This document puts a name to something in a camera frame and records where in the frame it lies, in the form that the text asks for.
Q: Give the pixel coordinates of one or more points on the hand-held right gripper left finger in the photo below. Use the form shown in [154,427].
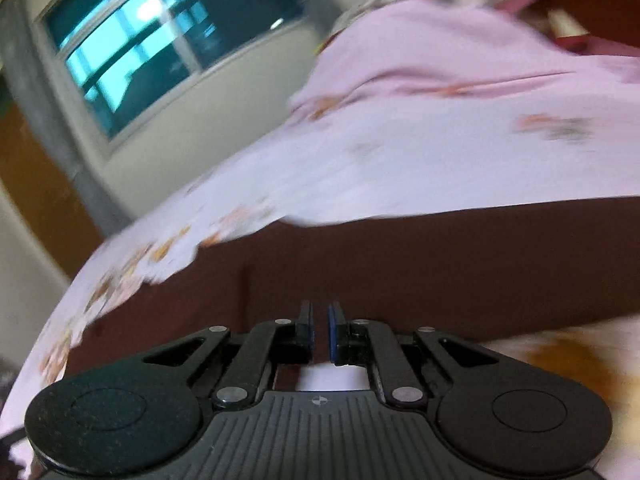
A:
[306,331]

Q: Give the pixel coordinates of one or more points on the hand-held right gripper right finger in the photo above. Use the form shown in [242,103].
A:
[332,332]

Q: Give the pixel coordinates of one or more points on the dark brown small garment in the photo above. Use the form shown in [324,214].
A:
[410,270]

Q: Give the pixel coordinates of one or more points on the pink floral bedsheet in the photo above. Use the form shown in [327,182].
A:
[400,160]

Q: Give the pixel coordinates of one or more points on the orange wooden door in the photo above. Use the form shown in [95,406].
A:
[37,195]

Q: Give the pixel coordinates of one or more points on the grey curtain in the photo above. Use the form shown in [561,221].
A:
[47,125]

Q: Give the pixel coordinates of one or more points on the dark red wooden headboard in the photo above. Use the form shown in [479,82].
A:
[600,0]

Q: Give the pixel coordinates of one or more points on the glass window with white frame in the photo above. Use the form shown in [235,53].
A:
[140,35]

